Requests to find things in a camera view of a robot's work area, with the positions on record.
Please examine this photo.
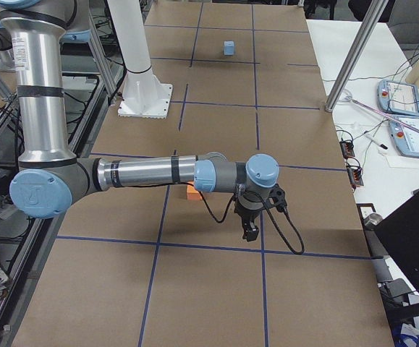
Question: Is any black monitor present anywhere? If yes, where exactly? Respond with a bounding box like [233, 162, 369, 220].
[375, 192, 419, 292]

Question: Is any teach pendant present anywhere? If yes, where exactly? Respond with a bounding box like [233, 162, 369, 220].
[377, 80, 419, 116]
[389, 115, 419, 158]

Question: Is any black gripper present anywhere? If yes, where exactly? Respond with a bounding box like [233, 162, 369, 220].
[234, 184, 287, 241]

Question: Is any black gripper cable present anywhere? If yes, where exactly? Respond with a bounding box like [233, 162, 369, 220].
[200, 187, 305, 255]

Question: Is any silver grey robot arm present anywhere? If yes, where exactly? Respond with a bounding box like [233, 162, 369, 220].
[0, 1, 287, 241]

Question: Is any light blue foam block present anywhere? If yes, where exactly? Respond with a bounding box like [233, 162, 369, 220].
[223, 40, 235, 56]

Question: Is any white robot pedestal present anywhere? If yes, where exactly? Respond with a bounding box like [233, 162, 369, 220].
[108, 0, 173, 119]

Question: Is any aluminium frame post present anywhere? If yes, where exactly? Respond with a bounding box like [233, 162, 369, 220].
[325, 0, 389, 113]

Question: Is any orange foam block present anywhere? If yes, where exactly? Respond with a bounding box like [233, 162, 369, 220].
[186, 185, 203, 201]

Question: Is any black marker pen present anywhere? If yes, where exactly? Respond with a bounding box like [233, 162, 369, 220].
[365, 133, 388, 150]

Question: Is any lower teach pendant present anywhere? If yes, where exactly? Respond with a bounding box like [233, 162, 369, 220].
[389, 115, 419, 158]

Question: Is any upper teach pendant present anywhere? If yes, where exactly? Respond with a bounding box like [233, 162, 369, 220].
[377, 80, 419, 116]

